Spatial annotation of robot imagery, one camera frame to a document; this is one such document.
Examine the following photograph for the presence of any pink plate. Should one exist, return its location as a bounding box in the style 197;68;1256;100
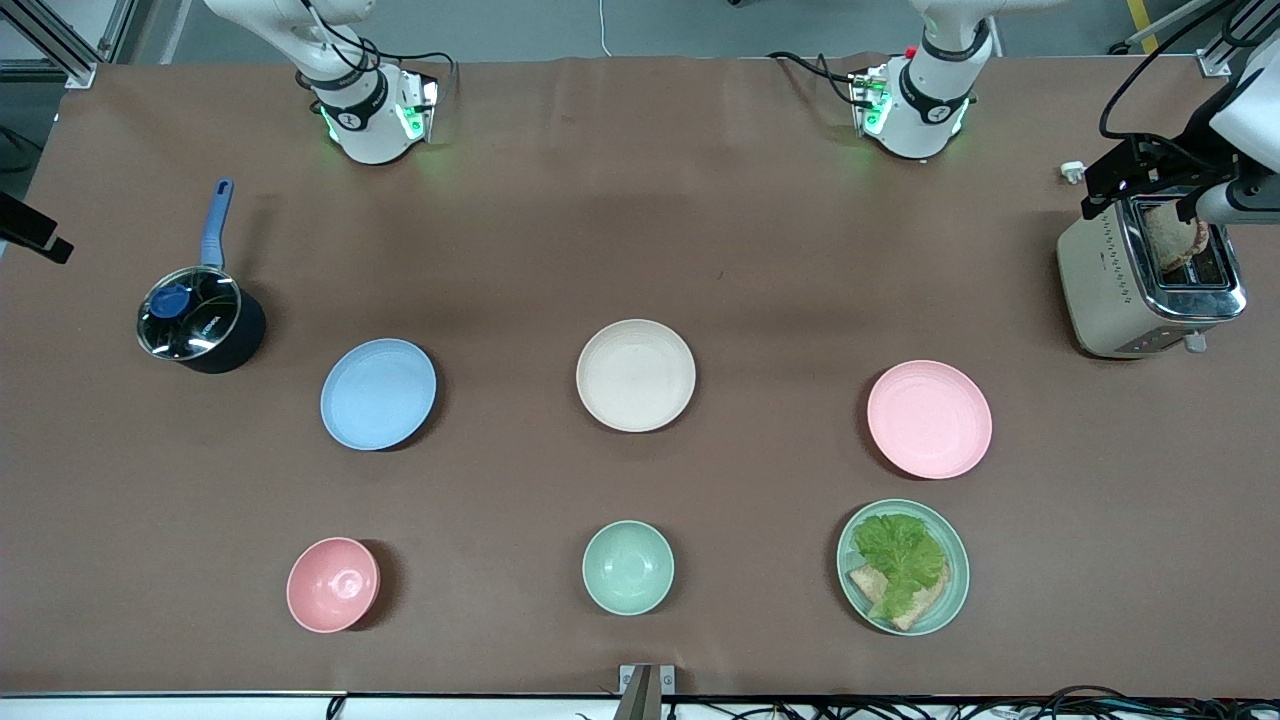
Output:
866;360;994;480

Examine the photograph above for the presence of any light blue plate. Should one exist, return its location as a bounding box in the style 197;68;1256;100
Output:
320;338;439;452

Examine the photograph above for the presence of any round toast in toaster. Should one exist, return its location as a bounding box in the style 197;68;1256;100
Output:
1142;203;1210;274

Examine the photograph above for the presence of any cream and chrome toaster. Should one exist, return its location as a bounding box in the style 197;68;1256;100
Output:
1056;190;1249;360

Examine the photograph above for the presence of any glass lid with blue knob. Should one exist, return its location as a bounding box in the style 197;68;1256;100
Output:
137;266;244;360

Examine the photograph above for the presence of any green lettuce leaf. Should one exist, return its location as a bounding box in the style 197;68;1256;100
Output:
852;513;949;622

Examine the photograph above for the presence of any green plate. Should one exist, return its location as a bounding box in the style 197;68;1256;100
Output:
836;499;971;638

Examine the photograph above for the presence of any pink bowl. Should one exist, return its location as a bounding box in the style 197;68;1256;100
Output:
286;537;382;634

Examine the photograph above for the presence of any bread slice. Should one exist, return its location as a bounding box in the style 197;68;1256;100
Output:
847;560;952;632

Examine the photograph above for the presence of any beige plate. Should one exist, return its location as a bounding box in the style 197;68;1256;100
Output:
576;319;698;434

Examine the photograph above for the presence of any green bowl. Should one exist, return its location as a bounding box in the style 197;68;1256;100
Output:
582;520;676;617

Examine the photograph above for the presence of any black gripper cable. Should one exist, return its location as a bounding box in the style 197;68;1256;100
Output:
1098;0;1251;141

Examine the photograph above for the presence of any aluminium frame profile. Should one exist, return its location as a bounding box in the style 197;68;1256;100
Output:
0;0;137;90
1195;0;1280;80

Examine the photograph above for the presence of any dark pot with blue handle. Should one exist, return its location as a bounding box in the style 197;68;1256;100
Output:
137;178;268;376

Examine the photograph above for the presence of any black arm base cable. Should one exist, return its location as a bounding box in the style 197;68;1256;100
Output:
298;0;459;101
767;50;873;107

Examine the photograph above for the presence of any grey metal bracket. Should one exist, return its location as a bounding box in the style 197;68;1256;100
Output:
617;663;678;720

